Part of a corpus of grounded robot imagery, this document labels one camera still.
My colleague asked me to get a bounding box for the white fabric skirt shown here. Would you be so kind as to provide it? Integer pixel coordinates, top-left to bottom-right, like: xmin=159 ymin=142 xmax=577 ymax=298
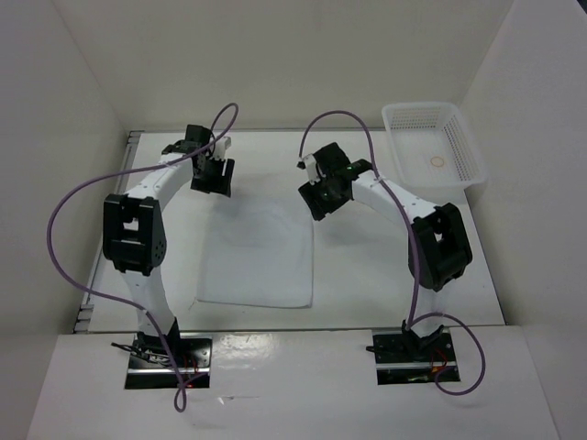
xmin=196 ymin=194 xmax=314 ymax=309

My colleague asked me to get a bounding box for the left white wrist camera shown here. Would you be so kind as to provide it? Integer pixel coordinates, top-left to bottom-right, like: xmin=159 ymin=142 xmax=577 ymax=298
xmin=211 ymin=137 xmax=232 ymax=160

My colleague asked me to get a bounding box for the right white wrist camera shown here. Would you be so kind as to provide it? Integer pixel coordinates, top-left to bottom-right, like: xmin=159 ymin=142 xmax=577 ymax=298
xmin=296 ymin=154 xmax=321 ymax=184

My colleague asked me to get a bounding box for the white perforated plastic basket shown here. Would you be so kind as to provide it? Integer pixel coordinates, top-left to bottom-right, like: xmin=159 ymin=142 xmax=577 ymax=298
xmin=382 ymin=102 xmax=487 ymax=193

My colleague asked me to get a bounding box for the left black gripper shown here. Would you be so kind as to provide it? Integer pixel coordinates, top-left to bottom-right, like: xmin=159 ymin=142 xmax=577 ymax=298
xmin=190 ymin=154 xmax=234 ymax=197

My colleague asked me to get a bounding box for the orange rubber band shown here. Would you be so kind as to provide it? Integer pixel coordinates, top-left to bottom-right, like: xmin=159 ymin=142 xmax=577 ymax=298
xmin=430 ymin=156 xmax=446 ymax=168

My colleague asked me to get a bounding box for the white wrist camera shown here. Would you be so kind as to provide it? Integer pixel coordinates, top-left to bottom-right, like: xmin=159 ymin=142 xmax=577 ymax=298
xmin=211 ymin=137 xmax=232 ymax=160
xmin=296 ymin=154 xmax=321 ymax=184

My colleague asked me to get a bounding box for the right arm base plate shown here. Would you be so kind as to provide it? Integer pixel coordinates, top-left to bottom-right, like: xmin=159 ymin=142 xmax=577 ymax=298
xmin=366 ymin=328 xmax=460 ymax=386

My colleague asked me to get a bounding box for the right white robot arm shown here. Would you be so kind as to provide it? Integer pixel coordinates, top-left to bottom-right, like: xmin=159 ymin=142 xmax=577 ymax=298
xmin=297 ymin=142 xmax=472 ymax=292

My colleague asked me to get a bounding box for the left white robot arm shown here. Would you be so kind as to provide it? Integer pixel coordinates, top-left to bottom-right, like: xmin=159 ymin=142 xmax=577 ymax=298
xmin=103 ymin=125 xmax=235 ymax=367

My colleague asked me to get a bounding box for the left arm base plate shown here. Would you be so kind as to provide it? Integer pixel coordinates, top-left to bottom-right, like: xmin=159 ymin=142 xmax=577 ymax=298
xmin=111 ymin=336 xmax=213 ymax=390

